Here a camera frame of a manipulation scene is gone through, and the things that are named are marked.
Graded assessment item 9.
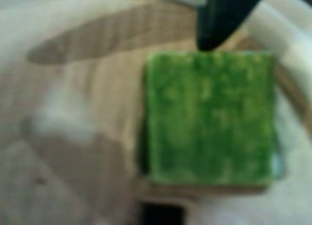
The cardboard disc with shape holes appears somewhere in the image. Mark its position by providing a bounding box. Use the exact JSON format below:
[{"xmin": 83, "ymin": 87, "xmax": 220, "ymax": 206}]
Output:
[{"xmin": 0, "ymin": 0, "xmax": 309, "ymax": 225}]

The green square wooden block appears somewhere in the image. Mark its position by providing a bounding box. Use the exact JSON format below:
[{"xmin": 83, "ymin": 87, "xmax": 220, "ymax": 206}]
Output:
[{"xmin": 143, "ymin": 50, "xmax": 286, "ymax": 186}]

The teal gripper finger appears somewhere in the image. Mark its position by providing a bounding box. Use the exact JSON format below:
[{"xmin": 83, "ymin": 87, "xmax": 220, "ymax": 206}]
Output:
[{"xmin": 195, "ymin": 0, "xmax": 267, "ymax": 52}]

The white round sorter ring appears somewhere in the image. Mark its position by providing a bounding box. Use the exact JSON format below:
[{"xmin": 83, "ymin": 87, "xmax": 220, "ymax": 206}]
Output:
[{"xmin": 0, "ymin": 0, "xmax": 312, "ymax": 225}]

